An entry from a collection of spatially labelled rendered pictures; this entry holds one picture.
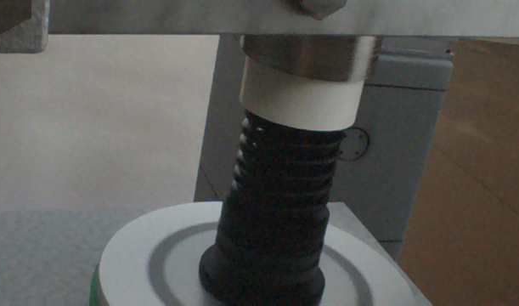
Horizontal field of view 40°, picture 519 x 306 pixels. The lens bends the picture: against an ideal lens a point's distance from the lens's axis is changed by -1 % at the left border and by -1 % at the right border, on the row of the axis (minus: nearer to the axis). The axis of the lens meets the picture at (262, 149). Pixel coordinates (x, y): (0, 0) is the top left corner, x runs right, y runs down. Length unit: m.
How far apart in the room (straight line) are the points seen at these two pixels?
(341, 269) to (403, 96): 1.02
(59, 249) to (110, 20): 0.33
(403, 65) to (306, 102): 1.09
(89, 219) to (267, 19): 0.35
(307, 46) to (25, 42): 0.17
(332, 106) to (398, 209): 1.24
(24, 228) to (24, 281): 0.08
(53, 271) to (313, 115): 0.26
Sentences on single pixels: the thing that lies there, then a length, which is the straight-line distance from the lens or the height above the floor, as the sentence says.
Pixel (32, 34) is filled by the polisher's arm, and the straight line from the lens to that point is 0.26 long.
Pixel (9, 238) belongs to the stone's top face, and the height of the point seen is 0.87.
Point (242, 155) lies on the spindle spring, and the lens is 0.44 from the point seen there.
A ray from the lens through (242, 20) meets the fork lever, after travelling 0.32.
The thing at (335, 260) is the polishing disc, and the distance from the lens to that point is 0.52.
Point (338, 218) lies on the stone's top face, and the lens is 0.71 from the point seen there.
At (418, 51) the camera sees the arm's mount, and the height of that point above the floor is 0.86.
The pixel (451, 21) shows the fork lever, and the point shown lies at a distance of 0.40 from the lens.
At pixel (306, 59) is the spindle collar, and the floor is 1.08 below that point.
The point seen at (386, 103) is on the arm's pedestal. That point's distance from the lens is 1.50.
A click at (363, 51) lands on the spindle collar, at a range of 0.39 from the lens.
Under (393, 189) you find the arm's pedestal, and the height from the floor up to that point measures 0.56.
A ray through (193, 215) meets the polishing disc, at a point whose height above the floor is 0.92.
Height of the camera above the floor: 1.18
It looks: 22 degrees down
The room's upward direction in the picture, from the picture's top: 11 degrees clockwise
